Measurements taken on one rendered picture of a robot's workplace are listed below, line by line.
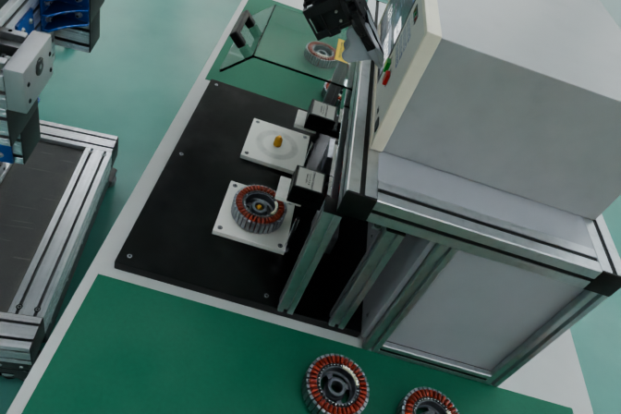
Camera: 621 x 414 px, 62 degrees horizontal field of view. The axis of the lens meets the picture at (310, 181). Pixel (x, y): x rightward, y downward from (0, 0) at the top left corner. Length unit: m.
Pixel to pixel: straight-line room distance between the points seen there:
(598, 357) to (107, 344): 2.06
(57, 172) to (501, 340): 1.48
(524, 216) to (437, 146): 0.17
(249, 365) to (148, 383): 0.17
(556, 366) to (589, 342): 1.33
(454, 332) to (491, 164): 0.32
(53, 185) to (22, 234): 0.21
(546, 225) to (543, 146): 0.13
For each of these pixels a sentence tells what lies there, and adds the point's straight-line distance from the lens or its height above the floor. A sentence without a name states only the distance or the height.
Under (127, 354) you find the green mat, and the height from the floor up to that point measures 0.75.
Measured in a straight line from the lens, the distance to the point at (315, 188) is 0.99.
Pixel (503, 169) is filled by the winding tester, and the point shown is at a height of 1.15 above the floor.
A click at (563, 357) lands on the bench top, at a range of 1.28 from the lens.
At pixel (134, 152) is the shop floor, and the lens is 2.31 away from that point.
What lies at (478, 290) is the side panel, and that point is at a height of 0.98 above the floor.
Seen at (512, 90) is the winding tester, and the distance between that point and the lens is 0.76.
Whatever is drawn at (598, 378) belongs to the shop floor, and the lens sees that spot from 2.49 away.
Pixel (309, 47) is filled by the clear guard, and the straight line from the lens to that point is 1.10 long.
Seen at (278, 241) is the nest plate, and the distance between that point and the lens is 1.06.
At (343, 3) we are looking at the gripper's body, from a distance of 0.81.
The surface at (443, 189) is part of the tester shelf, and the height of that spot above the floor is 1.11.
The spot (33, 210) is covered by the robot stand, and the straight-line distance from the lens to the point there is 1.82.
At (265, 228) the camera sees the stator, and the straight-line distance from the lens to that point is 1.04.
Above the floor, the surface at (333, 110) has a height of 0.92.
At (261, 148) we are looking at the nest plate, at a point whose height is 0.78.
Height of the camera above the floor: 1.58
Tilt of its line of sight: 41 degrees down
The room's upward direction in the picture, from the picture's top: 23 degrees clockwise
